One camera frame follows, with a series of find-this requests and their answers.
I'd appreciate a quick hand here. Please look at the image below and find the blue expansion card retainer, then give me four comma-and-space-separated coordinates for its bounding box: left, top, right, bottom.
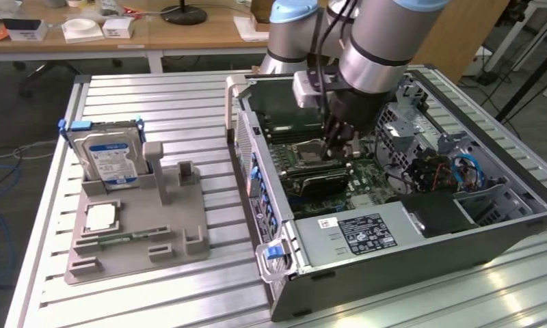
249, 152, 280, 236

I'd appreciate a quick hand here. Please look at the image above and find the black RAM slot bank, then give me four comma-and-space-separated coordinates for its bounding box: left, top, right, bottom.
264, 115, 325, 144
280, 163, 352, 193

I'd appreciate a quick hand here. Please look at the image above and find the white box with dark lid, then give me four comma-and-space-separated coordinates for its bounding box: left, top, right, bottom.
3, 18, 50, 42

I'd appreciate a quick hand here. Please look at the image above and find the grey parts rack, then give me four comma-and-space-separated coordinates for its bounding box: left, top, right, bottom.
62, 141, 212, 286

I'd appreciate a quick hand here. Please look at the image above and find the blue case latch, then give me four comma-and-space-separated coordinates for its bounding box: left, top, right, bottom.
262, 244, 286, 263

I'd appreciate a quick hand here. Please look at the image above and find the brown cardboard box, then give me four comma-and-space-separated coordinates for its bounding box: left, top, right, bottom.
249, 0, 274, 25

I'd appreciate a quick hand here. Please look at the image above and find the wooden cabinet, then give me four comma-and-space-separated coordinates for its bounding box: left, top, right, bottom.
404, 0, 515, 83

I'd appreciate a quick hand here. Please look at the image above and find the white box with round insert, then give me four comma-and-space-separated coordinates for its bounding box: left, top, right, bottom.
61, 18, 106, 44

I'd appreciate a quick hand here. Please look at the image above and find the wooden desk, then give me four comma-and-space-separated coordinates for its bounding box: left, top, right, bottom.
0, 0, 399, 63

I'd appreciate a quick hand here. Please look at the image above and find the blue floor cable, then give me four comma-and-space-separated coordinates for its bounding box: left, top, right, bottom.
0, 150, 26, 291

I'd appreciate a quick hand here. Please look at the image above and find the hard disk with blue bracket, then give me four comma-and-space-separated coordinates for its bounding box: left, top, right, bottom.
55, 115, 147, 191

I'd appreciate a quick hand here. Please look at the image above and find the black power strip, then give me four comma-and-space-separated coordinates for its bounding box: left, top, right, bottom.
476, 70, 501, 87

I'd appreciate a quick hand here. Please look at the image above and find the grey power supply unit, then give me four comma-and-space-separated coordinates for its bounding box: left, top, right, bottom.
292, 200, 427, 268

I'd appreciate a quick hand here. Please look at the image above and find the flat white box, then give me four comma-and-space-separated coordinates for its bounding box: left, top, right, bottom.
233, 15, 270, 42

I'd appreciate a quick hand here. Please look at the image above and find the black NVIDIA graphics card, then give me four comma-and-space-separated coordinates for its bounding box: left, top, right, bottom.
298, 173, 350, 198

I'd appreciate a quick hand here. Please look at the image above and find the black stand leg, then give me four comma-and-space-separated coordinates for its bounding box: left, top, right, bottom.
493, 20, 547, 122

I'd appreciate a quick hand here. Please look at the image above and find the black open PC case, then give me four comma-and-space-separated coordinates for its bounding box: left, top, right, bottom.
224, 69, 547, 324

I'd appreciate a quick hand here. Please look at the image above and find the green motherboard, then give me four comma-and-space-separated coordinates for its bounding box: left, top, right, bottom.
257, 112, 396, 219

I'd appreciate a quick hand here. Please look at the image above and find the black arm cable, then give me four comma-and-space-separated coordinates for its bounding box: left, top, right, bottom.
309, 0, 361, 133

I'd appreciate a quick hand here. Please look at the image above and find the perforated metal disk bay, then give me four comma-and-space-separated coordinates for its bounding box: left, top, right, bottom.
372, 100, 441, 172

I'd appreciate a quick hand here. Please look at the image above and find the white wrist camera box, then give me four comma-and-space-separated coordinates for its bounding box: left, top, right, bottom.
289, 70, 344, 109

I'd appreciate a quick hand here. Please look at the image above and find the black chair base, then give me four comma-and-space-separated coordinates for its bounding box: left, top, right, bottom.
11, 60, 82, 99

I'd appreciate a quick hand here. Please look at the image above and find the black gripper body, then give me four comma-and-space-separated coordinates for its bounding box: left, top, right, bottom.
329, 88, 389, 135

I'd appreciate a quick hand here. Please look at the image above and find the CPU socket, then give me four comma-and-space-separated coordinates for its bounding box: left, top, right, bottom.
290, 140, 326, 167

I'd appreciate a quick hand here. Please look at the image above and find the red wire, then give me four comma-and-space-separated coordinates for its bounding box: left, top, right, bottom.
431, 163, 459, 193

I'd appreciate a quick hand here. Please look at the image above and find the black round lamp base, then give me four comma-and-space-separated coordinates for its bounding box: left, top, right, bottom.
158, 0, 209, 25

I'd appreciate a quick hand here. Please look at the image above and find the silver CPU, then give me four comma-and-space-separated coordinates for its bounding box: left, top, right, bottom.
83, 204, 118, 233

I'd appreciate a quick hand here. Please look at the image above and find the green RAM stick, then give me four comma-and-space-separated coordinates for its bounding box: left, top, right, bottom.
97, 230, 154, 244

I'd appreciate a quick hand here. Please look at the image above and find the blue wire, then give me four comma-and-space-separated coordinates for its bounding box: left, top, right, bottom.
451, 153, 485, 192

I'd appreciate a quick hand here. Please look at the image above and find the small white labelled box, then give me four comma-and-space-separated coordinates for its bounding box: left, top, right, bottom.
101, 17, 135, 39

